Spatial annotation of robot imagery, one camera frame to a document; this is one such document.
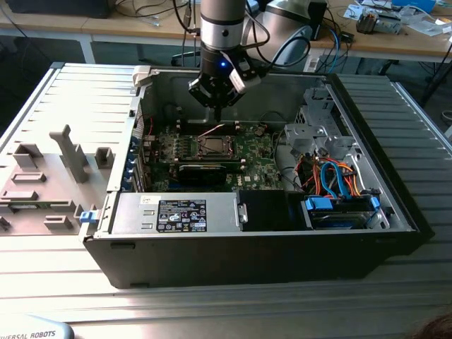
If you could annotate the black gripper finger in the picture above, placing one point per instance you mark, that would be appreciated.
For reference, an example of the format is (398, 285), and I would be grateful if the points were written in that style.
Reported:
(205, 92)
(231, 96)

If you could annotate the silver CPU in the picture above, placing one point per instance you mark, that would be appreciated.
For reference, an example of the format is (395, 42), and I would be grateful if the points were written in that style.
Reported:
(215, 143)

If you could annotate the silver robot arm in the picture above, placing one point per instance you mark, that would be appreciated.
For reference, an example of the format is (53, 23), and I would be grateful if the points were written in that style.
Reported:
(222, 21)

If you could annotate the CPU socket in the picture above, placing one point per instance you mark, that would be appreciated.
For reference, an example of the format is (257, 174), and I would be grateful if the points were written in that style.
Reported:
(196, 146)

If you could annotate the finned CPU cooler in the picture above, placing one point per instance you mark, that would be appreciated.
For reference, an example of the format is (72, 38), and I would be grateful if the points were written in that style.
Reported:
(367, 23)

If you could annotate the white plastic case latch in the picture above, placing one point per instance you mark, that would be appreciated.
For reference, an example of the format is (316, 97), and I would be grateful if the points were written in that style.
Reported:
(143, 75)

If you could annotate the green motherboard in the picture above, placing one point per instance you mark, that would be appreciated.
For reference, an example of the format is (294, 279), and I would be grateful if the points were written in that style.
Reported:
(261, 162)

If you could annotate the black graphics card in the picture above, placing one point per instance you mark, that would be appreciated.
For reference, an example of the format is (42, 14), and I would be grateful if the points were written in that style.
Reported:
(203, 174)

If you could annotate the metal disk bay cage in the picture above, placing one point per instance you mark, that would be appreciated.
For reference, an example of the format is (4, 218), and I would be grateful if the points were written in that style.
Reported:
(318, 132)

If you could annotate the light wooden desk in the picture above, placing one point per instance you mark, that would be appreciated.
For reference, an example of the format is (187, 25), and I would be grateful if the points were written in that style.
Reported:
(388, 44)
(116, 28)

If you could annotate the silver power supply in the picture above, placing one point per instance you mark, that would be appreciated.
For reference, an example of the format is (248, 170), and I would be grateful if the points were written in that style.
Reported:
(134, 212)

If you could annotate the hard disk in blue carrier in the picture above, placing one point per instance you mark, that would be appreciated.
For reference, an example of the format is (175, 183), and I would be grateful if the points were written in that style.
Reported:
(319, 205)

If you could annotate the grey parts rack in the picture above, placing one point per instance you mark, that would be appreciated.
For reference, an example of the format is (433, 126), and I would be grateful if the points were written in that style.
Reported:
(76, 159)

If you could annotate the black monitor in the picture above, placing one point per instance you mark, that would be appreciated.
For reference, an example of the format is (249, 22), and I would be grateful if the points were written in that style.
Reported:
(56, 8)

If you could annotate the black PC case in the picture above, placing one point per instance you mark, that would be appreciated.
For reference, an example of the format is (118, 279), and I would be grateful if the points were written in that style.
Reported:
(229, 261)

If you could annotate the small blue plastic clip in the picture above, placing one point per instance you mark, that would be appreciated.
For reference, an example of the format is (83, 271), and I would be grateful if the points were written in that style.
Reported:
(87, 216)

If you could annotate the silver metal box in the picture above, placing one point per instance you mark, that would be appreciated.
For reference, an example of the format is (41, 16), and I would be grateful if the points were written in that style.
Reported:
(388, 24)

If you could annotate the blue box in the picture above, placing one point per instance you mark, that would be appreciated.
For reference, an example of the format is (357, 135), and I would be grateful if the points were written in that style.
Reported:
(413, 4)

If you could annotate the clear plastic bags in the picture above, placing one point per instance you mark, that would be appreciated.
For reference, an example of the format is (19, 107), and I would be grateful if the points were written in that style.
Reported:
(429, 26)

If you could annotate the person's brown hair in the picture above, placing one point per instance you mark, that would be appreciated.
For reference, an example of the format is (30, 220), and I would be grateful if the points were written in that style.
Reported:
(438, 328)

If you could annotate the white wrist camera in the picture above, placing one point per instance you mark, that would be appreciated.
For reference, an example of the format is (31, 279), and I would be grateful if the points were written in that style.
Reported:
(243, 83)

